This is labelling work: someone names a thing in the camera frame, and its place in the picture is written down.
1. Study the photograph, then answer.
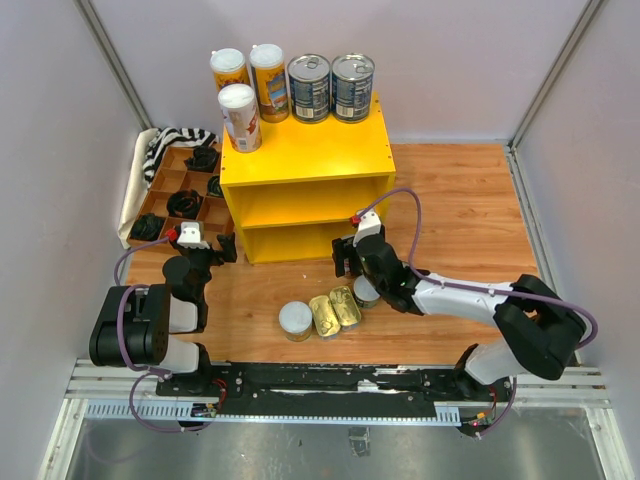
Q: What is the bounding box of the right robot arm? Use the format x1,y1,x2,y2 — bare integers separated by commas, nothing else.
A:
332,231,587,400

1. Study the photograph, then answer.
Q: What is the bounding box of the gold rectangular tin right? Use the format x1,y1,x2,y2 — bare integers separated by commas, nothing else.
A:
329,286,362,330

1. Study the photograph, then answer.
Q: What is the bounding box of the wooden divided tray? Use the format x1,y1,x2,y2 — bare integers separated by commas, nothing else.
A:
126,144,234,247

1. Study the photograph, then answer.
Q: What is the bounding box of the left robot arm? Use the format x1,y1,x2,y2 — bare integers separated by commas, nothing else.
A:
88,222,237,396

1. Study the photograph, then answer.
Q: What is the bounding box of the yellow shelf cabinet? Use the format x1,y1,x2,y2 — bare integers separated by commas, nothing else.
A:
221,97,396,264

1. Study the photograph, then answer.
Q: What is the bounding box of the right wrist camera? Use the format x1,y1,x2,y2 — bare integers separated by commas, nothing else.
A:
350,209,383,246

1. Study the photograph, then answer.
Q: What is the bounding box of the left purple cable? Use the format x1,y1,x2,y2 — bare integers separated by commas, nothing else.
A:
113,237,216,434

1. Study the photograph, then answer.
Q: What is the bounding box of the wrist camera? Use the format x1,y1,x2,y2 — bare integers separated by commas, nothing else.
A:
166,221,211,250
350,209,383,246

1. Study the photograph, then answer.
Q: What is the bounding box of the rolled green belt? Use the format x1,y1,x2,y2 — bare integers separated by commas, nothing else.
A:
207,175,224,198

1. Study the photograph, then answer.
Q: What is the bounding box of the gold rectangular tin left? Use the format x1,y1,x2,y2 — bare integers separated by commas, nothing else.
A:
309,295,341,339

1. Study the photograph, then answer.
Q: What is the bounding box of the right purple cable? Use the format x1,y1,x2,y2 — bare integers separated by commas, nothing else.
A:
359,188,600,441

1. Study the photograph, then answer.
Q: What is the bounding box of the gold rectangular tin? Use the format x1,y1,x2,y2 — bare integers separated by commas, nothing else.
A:
309,295,341,339
329,286,362,330

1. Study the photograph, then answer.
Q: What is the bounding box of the blue yellow can white lid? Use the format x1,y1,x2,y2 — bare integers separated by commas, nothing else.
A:
249,44,289,123

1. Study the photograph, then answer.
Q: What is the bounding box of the rolled dark belt bottom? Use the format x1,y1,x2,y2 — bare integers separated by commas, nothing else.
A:
130,213,165,241

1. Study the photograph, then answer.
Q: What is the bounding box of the rolled black belt top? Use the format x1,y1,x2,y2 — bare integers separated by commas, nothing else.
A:
184,145,220,173

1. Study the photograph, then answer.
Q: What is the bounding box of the purple cable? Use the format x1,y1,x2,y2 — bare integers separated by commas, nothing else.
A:
359,188,600,441
113,237,216,434

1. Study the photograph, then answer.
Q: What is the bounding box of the striped cloth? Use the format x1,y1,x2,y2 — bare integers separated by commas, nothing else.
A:
142,127,219,188

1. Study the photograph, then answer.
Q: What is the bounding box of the rolled black belt middle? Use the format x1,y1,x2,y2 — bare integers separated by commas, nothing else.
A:
166,189,203,220

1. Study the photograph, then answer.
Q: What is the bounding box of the rolled black belt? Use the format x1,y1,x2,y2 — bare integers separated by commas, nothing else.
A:
184,145,220,173
166,189,203,220

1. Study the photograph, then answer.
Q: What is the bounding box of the red white can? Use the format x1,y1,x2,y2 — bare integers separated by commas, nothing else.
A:
218,83,262,153

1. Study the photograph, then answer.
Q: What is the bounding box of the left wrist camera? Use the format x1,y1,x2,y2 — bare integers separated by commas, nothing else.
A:
166,221,211,250

